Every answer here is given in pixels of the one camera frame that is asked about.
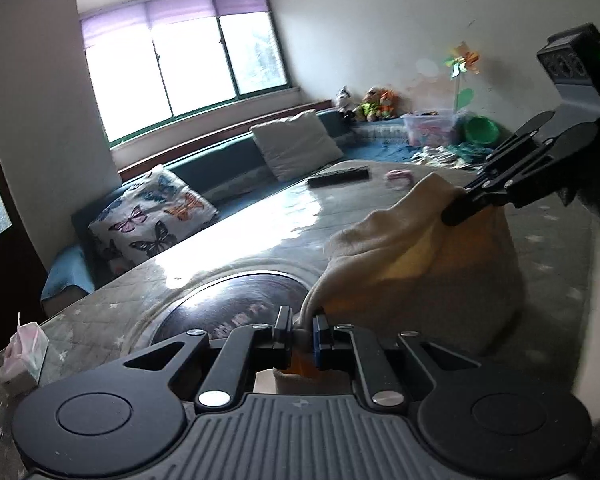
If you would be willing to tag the tissue box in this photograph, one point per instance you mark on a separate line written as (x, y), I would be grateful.
(22, 355)

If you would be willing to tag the plain grey pillow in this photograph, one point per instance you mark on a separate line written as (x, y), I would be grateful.
(297, 145)

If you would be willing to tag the pink hair scrunchie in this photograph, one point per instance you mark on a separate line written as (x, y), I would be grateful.
(399, 178)

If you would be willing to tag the clear plastic storage box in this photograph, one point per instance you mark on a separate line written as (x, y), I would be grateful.
(432, 130)

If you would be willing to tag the purple roller blind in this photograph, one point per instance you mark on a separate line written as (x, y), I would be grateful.
(180, 10)

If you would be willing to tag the green framed window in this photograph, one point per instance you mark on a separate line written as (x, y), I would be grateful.
(180, 75)

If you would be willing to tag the blue sofa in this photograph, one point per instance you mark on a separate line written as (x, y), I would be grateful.
(220, 165)

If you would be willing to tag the round black cooktop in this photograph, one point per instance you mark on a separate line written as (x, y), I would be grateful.
(230, 305)

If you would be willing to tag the beige crumpled cloth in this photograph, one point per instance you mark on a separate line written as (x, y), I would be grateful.
(440, 156)

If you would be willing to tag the black and white plush toy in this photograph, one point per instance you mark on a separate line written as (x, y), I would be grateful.
(345, 99)

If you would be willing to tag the green plastic basin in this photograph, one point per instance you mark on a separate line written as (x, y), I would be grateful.
(481, 131)

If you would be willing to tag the cream pants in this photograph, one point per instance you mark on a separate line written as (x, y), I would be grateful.
(430, 300)

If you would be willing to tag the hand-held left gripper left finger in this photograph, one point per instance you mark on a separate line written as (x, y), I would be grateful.
(283, 332)

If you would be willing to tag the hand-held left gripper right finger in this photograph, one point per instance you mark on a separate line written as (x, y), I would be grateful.
(321, 342)

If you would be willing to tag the teal patterned cloth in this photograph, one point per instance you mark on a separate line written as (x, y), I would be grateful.
(472, 151)

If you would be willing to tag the brown plush bear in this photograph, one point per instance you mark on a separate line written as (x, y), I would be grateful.
(372, 106)

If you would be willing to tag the colourful toy pinwheel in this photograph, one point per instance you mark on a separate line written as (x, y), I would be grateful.
(464, 62)

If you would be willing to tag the dark wooden door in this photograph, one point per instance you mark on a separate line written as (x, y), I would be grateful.
(10, 270)

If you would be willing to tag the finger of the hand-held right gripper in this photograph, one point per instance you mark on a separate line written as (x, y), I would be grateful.
(505, 157)
(535, 175)

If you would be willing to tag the orange plush fox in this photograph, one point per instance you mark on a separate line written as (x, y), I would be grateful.
(388, 106)

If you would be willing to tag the butterfly print pillow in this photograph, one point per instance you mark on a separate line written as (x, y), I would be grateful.
(150, 220)

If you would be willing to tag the black remote control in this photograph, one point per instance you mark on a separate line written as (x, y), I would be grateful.
(337, 176)

